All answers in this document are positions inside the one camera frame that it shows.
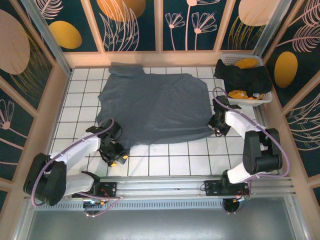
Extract grey t-shirt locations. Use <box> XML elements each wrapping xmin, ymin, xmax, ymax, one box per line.
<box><xmin>96</xmin><ymin>61</ymin><xmax>216</xmax><ymax>155</ymax></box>

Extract white plastic laundry basket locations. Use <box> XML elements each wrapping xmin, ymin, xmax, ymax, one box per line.
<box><xmin>216</xmin><ymin>53</ymin><xmax>275</xmax><ymax>108</ymax></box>

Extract black t-shirt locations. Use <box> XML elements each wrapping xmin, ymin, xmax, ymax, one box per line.
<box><xmin>213</xmin><ymin>59</ymin><xmax>273</xmax><ymax>98</ymax></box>

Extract yellow t-shirt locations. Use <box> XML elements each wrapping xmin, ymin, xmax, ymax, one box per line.
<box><xmin>228</xmin><ymin>57</ymin><xmax>265</xmax><ymax>100</ymax></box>

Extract grey sheet metal panel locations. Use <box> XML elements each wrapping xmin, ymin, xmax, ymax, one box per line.
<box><xmin>14</xmin><ymin>209</ymin><xmax>308</xmax><ymax>240</ymax></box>

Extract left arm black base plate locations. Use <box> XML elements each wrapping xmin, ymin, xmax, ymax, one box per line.
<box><xmin>71</xmin><ymin>181</ymin><xmax>118</xmax><ymax>199</ymax></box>

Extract small electronics board with wires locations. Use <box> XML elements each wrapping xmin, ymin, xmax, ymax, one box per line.
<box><xmin>221</xmin><ymin>194</ymin><xmax>251</xmax><ymax>214</ymax></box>
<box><xmin>82</xmin><ymin>198</ymin><xmax>111</xmax><ymax>209</ymax></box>

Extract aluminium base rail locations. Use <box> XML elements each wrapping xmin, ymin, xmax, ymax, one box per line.
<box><xmin>24</xmin><ymin>175</ymin><xmax>296</xmax><ymax>200</ymax></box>

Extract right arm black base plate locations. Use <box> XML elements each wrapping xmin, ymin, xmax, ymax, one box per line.
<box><xmin>203</xmin><ymin>179</ymin><xmax>250</xmax><ymax>197</ymax></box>

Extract perforated metal cable tray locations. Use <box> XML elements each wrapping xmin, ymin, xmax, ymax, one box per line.
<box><xmin>34</xmin><ymin>200</ymin><xmax>226</xmax><ymax>211</ymax></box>

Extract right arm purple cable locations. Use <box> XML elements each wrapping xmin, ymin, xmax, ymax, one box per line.
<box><xmin>212</xmin><ymin>86</ymin><xmax>292</xmax><ymax>215</ymax></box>

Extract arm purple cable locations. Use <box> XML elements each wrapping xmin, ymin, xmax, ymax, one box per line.
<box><xmin>30</xmin><ymin>118</ymin><xmax>123</xmax><ymax>218</ymax></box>
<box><xmin>212</xmin><ymin>86</ymin><xmax>292</xmax><ymax>215</ymax></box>

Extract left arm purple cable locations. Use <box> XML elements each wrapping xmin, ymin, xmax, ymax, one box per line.
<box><xmin>30</xmin><ymin>118</ymin><xmax>123</xmax><ymax>218</ymax></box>

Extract aluminium corner post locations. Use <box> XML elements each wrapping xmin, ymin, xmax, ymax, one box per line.
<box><xmin>252</xmin><ymin>0</ymin><xmax>292</xmax><ymax>58</ymax></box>
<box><xmin>20</xmin><ymin>0</ymin><xmax>74</xmax><ymax>76</ymax></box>

